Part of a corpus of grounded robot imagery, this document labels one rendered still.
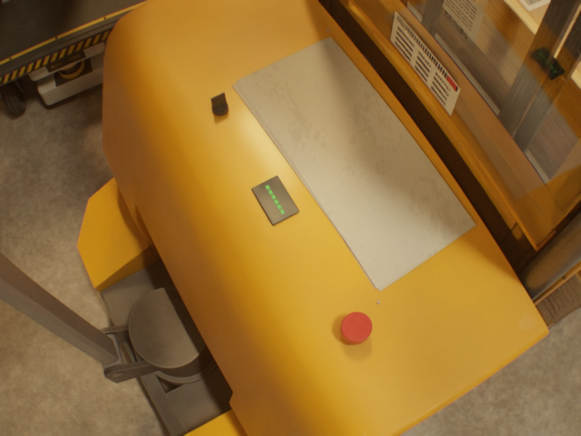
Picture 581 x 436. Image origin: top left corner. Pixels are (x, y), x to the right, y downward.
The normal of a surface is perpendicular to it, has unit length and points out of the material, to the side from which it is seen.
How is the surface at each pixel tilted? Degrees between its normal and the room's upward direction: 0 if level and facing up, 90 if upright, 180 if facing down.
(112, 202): 22
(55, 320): 89
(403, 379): 0
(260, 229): 14
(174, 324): 0
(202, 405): 0
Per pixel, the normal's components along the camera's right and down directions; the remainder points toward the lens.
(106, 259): -0.33, -0.18
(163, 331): -0.01, -0.37
